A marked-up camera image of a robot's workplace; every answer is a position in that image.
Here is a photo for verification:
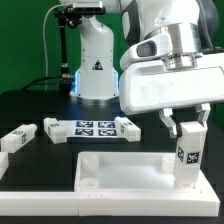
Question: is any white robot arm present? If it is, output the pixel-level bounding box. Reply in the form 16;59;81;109
61;0;224;137

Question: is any fiducial marker sheet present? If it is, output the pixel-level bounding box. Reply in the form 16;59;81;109
59;120;117;138

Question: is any black cable on table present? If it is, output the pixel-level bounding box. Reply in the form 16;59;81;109
20;75;74;92

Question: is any white cable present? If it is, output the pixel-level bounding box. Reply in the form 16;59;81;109
41;3;73;83

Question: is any white L-shaped fence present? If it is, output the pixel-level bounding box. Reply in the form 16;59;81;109
0;153;221;218

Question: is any camera on stand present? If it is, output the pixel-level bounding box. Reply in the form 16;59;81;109
66;0;105;15

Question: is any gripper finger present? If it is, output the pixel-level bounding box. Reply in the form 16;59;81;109
159;108;177;138
195;103;211;128

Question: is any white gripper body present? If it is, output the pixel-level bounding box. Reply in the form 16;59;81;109
119;34;224;115

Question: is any white desk top tray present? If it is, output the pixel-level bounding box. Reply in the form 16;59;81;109
72;151;214;201

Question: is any black camera stand pole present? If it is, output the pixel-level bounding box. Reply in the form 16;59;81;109
54;8;81;95

